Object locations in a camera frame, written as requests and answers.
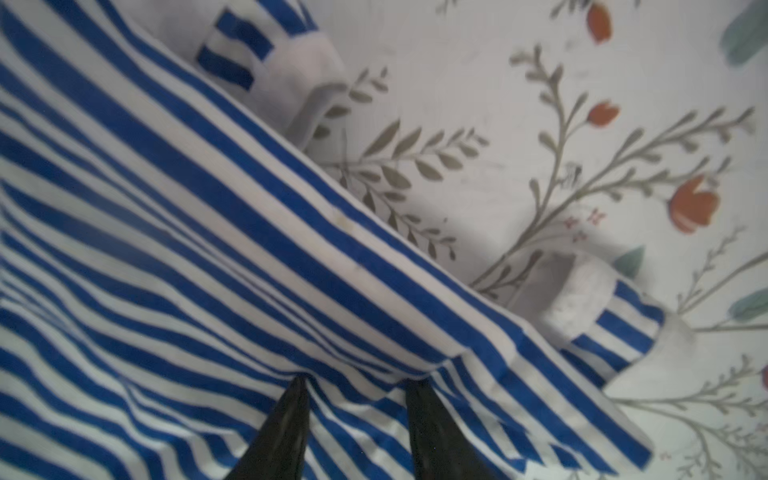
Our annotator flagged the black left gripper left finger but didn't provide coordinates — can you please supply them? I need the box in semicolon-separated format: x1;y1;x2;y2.
225;377;310;480

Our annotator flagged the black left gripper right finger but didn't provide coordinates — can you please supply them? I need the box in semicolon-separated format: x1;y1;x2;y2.
405;380;495;480

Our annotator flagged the blue white striped tank top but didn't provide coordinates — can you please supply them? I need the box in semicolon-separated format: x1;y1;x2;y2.
1;1;683;479

